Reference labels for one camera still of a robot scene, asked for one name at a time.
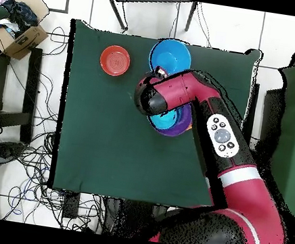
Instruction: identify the black power adapter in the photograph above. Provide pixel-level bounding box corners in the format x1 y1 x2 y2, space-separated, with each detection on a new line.
62 190 82 220

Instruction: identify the cardboard box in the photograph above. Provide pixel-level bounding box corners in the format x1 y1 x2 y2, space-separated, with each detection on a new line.
0 0 55 64

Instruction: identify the cyan ribbed bowl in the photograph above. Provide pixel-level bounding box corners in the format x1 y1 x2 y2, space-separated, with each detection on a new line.
147 105 180 132

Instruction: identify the black bench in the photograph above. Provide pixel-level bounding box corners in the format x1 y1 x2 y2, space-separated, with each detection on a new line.
0 42 46 145

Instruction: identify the large blue bowl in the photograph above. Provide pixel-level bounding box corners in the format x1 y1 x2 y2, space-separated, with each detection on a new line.
146 35 195 78

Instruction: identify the dark blue cloth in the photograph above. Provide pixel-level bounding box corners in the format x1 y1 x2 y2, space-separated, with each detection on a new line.
0 0 43 35

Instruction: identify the dark grey pedestal foot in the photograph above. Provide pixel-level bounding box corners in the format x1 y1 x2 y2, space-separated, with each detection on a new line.
0 139 28 163

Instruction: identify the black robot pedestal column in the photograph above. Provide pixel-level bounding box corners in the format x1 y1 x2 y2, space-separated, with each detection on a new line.
100 196 168 244

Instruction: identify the orange bowl with ring pattern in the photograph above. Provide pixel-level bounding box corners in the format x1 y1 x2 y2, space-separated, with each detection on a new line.
97 43 133 79

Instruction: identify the dark green tablecloth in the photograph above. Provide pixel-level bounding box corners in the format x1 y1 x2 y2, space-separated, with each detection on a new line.
45 17 265 218

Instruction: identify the black box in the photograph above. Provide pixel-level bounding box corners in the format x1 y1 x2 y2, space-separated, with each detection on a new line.
256 86 287 155

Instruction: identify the purple bowl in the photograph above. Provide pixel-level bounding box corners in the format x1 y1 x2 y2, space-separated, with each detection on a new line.
151 98 196 141

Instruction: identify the tangle of black cables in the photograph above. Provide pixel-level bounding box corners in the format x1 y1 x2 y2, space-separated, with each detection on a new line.
0 18 131 235

